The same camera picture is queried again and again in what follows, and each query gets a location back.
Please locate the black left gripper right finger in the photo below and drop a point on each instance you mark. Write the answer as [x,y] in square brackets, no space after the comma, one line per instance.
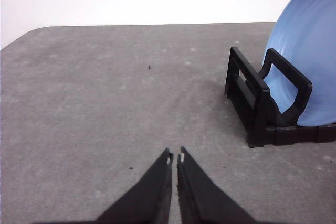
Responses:
[201,200]

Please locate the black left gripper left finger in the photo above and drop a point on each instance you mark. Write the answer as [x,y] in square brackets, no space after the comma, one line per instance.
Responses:
[149,201]

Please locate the black plastic plate rack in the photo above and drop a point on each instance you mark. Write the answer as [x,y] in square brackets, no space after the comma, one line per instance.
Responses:
[257,110]

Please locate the blue plate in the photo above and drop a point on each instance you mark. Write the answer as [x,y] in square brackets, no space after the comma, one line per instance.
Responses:
[306,34]

